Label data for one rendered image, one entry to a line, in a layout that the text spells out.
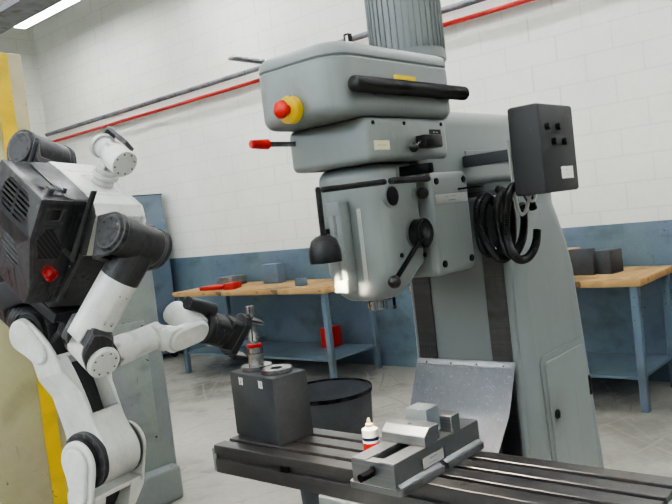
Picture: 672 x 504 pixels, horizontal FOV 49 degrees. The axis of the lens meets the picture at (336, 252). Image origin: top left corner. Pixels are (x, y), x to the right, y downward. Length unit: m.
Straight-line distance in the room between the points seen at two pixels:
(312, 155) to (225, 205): 6.81
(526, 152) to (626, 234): 4.19
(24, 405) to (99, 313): 1.49
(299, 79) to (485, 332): 0.90
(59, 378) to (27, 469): 1.30
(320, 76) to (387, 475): 0.86
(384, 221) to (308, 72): 0.37
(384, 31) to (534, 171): 0.53
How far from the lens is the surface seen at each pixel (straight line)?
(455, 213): 1.90
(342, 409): 3.67
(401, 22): 1.95
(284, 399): 2.07
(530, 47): 6.27
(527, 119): 1.79
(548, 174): 1.79
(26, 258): 1.79
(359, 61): 1.64
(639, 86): 5.92
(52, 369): 1.95
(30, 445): 3.21
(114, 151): 1.81
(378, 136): 1.66
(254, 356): 2.17
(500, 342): 2.07
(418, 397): 2.20
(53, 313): 1.93
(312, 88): 1.61
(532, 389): 2.10
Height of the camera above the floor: 1.53
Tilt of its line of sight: 3 degrees down
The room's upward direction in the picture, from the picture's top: 7 degrees counter-clockwise
